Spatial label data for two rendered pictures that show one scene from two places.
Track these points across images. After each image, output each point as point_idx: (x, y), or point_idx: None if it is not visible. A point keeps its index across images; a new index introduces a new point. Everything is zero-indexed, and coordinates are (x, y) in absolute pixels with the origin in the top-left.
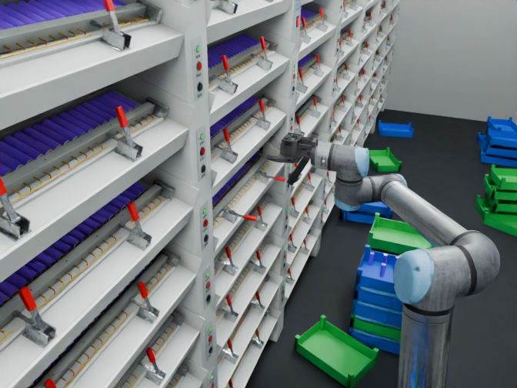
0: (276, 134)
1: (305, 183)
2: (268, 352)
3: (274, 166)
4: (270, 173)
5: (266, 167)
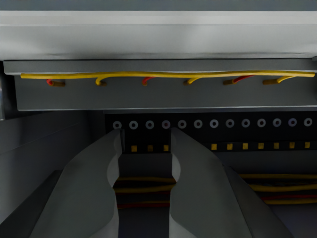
0: (5, 212)
1: None
2: None
3: (54, 43)
4: (231, 38)
5: (187, 77)
